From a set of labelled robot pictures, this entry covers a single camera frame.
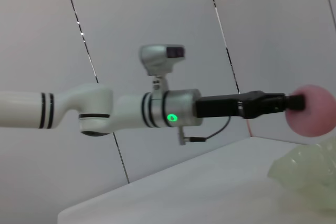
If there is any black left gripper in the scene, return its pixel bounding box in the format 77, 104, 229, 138
195, 90, 307, 120

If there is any pink toy peach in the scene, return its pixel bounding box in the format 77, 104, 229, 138
285, 84, 335, 138

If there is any pale green fruit plate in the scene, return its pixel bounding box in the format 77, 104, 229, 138
267, 136, 336, 213

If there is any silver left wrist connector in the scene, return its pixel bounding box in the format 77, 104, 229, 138
178, 126, 190, 146

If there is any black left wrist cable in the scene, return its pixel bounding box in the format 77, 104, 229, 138
183, 115, 232, 143

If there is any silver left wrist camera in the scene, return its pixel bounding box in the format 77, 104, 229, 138
139, 45, 186, 99

